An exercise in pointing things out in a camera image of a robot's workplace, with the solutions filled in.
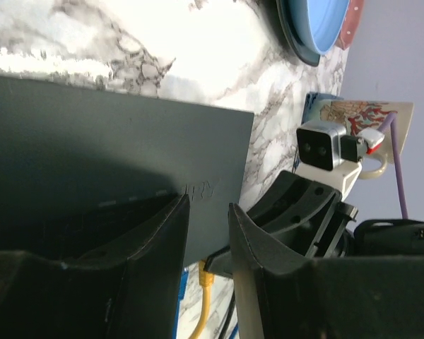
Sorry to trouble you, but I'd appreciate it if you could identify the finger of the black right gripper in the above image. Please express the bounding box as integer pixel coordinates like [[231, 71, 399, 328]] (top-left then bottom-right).
[[201, 197, 340, 278], [247, 171, 341, 237]]

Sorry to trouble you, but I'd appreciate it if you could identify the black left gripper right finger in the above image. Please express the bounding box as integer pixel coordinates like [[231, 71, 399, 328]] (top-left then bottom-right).
[[227, 202, 424, 339]]

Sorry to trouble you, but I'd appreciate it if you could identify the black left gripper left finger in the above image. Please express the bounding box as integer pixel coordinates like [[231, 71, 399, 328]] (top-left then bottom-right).
[[0, 195, 190, 338]]

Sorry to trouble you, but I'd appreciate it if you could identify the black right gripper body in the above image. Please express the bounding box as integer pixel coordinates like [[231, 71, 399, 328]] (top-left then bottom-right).
[[314, 201, 424, 261]]

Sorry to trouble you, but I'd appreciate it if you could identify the yellow ethernet cable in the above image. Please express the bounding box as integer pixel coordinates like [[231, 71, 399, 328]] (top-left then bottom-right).
[[187, 259, 216, 339]]

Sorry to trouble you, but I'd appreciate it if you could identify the black network switch box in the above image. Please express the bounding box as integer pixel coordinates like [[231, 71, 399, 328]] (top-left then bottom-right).
[[0, 76, 254, 265]]

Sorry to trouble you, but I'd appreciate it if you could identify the dark blue placemat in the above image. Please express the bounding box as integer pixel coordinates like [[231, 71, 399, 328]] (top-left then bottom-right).
[[296, 93, 346, 172]]

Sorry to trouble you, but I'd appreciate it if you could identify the cream ceramic mug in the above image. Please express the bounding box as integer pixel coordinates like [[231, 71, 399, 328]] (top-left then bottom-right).
[[312, 100, 414, 179]]

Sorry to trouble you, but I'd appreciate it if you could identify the blue round plate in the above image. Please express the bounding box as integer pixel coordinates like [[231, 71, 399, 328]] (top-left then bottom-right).
[[287, 0, 350, 55]]

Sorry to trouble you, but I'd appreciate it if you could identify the dark teal plate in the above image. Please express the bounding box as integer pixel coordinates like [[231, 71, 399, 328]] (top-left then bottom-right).
[[276, 0, 321, 67]]

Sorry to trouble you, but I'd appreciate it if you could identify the pink dotted plate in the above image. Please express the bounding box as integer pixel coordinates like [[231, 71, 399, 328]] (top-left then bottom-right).
[[335, 0, 365, 51]]

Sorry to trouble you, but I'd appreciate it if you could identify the blue ethernet cable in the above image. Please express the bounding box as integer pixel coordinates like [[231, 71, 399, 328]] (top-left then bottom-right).
[[172, 268, 188, 339]]

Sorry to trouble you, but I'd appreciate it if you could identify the black power cable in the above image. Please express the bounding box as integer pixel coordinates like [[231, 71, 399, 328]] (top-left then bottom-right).
[[215, 292, 237, 339]]

